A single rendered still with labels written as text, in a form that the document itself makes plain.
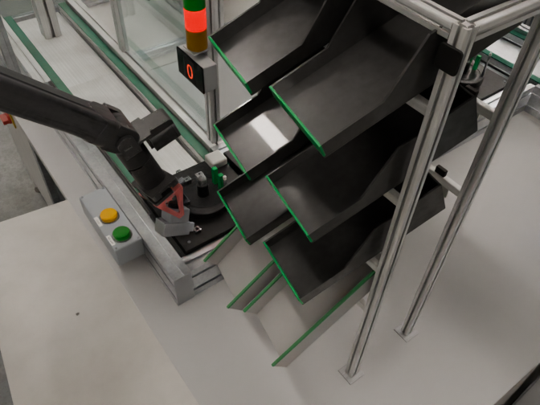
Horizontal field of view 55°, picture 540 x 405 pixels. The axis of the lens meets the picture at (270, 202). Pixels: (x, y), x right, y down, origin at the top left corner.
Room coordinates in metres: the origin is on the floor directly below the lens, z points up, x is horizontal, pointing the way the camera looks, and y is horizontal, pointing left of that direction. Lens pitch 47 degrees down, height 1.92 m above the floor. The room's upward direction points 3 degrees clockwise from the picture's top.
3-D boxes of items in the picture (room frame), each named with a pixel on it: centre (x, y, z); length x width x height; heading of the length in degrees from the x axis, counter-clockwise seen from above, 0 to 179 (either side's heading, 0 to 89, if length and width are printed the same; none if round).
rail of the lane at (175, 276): (1.01, 0.46, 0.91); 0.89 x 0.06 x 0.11; 38
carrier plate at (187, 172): (0.89, 0.17, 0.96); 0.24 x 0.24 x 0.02; 38
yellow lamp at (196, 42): (1.11, 0.19, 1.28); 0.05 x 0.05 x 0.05
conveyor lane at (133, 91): (1.14, 0.33, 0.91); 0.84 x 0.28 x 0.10; 38
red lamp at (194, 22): (1.11, 0.19, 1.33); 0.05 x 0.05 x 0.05
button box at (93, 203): (0.82, 0.39, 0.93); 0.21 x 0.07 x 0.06; 38
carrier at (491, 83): (1.51, -0.61, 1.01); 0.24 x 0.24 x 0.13; 38
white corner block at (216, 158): (1.03, 0.15, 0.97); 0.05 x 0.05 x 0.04; 38
